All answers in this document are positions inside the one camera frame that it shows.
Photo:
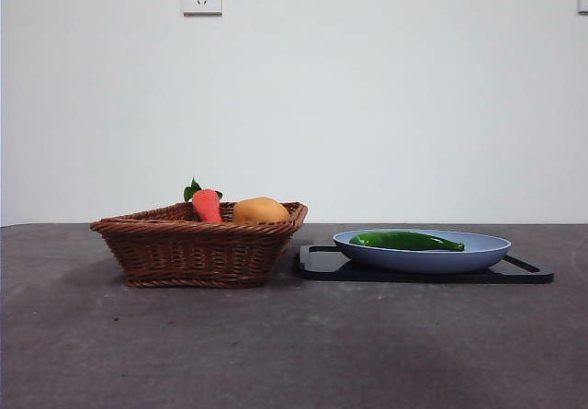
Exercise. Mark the green toy pepper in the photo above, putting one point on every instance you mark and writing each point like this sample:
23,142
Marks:
404,241

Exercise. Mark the orange toy carrot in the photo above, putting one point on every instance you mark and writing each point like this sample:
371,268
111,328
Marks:
207,204

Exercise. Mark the brown wicker basket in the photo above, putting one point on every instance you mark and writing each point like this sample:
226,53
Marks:
193,253

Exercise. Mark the blue round plate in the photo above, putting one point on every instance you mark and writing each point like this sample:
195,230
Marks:
422,259

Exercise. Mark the yellow-brown toy potato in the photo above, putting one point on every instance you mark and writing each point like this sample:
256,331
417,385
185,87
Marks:
259,209

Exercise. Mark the black rectangular tray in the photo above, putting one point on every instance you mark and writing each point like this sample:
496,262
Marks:
319,266

